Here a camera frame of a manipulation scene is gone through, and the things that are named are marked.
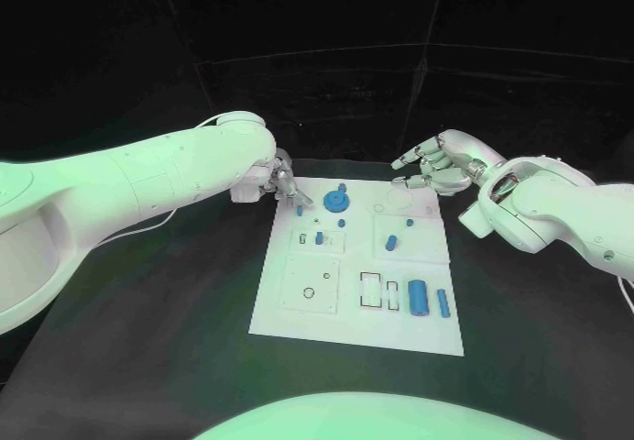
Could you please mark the blue gear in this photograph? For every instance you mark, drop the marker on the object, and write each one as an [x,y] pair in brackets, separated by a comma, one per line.
[336,200]

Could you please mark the large blue cylinder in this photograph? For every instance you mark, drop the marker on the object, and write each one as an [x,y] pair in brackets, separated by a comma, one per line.
[419,297]

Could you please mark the white task board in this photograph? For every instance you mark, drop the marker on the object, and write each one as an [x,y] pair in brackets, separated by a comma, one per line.
[357,268]

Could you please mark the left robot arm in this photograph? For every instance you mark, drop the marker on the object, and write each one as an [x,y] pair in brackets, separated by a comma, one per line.
[125,178]

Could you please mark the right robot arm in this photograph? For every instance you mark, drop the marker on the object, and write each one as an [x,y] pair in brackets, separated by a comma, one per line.
[555,213]

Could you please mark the blue plug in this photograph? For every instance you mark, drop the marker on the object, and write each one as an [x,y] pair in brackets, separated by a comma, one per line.
[319,238]

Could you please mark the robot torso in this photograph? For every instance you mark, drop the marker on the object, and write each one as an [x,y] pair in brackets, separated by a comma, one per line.
[377,417]

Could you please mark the thin long blue cylinder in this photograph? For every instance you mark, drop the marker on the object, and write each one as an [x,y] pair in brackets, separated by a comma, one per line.
[443,303]

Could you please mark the blue short cylinder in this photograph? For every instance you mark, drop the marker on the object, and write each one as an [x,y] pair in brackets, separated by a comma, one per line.
[391,242]

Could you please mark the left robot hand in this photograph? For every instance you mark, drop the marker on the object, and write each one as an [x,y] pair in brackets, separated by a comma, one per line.
[286,185]

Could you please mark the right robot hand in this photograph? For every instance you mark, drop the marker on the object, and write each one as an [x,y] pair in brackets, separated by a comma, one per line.
[449,161]

